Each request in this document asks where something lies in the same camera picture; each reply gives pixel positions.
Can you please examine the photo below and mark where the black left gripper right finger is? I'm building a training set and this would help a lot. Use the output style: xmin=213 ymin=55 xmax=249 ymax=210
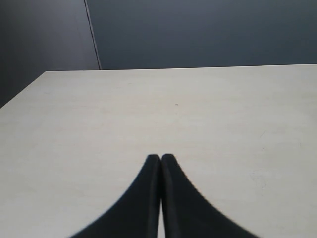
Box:
xmin=161 ymin=154 xmax=250 ymax=238

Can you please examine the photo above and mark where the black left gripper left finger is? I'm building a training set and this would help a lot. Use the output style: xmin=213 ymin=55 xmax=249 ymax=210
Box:
xmin=73 ymin=154 xmax=161 ymax=238

